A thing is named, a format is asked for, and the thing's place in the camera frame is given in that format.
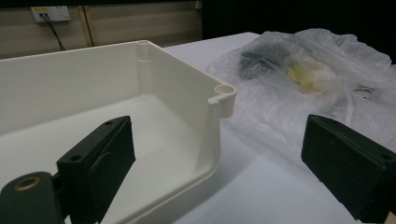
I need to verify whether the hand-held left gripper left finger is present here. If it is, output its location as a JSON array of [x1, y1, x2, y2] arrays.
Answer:
[[56, 115, 136, 224]]

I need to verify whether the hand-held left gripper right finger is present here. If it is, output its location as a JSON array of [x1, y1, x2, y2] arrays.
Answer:
[[300, 114, 396, 224]]

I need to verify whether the white plastic box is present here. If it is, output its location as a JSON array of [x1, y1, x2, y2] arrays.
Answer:
[[0, 39, 237, 224]]

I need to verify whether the translucent plastic bag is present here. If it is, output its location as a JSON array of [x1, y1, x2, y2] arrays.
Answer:
[[206, 27, 396, 154]]

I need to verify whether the black packet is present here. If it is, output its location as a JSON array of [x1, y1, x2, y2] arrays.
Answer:
[[238, 42, 292, 80]]

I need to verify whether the yellow packet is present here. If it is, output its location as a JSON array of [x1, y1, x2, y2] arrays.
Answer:
[[287, 60, 325, 93]]

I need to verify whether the black wall cable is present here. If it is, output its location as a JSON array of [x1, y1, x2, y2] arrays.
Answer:
[[39, 12, 66, 52]]

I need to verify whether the white wall socket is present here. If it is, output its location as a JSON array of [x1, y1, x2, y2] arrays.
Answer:
[[30, 5, 72, 23]]

